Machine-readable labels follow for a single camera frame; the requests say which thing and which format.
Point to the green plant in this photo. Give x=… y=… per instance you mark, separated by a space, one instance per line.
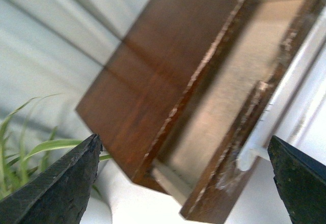
x=35 y=133

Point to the white drawer handle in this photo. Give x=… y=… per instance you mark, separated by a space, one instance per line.
x=282 y=95

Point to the white curtain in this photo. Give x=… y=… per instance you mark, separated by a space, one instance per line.
x=55 y=49

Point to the brown wooden drawer cabinet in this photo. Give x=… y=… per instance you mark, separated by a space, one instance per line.
x=142 y=91

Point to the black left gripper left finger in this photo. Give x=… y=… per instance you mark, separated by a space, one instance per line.
x=61 y=193

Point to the wooden drawer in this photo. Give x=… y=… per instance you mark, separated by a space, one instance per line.
x=196 y=164

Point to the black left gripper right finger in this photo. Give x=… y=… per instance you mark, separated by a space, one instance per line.
x=300 y=182

